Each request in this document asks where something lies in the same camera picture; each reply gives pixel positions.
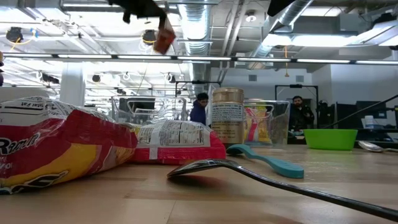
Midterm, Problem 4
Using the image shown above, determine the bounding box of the white building column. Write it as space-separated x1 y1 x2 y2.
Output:
60 63 85 106

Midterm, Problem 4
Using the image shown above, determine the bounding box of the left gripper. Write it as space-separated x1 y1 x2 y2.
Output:
107 0 168 30

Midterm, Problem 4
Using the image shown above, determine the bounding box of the person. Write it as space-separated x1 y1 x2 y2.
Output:
288 95 315 131
189 92 210 126

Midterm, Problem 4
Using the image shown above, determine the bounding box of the green plastic bowl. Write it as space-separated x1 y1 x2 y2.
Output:
303 129 358 151

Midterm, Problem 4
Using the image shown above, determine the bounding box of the thin black diagonal strut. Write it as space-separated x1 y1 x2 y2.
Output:
326 95 398 129

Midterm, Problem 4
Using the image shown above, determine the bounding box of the silver metal spoon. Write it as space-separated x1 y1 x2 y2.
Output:
358 140 398 153

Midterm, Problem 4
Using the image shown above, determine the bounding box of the teal plastic spoon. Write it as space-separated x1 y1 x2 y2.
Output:
226 144 305 179

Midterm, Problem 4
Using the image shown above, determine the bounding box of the brown snack pouch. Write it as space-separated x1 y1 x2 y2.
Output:
154 18 177 55

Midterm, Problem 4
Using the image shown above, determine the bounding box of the long ceiling light bar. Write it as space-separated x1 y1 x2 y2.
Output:
0 53 398 65

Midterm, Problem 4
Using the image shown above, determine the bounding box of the silver ventilation duct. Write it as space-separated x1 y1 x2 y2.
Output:
177 0 212 94
248 0 315 60

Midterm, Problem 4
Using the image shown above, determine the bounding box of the clear plastic bin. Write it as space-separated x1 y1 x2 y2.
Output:
243 99 292 147
111 95 187 125

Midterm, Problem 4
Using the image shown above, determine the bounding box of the black gantry frame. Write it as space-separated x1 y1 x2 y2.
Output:
275 84 320 125

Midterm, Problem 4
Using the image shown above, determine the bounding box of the red ramen noodle packet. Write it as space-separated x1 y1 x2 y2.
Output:
129 120 227 165
0 96 138 195

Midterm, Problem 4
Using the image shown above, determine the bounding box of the black ceiling cable reel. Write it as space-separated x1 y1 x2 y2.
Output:
142 29 158 47
6 27 24 44

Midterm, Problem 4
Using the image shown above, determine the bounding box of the black spoon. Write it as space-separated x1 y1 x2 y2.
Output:
167 158 398 222

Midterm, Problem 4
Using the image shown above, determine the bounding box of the yellow hanging cord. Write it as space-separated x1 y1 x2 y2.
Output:
284 45 290 78

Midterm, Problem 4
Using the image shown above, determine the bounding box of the row of dark monitors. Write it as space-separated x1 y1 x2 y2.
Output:
320 101 388 128

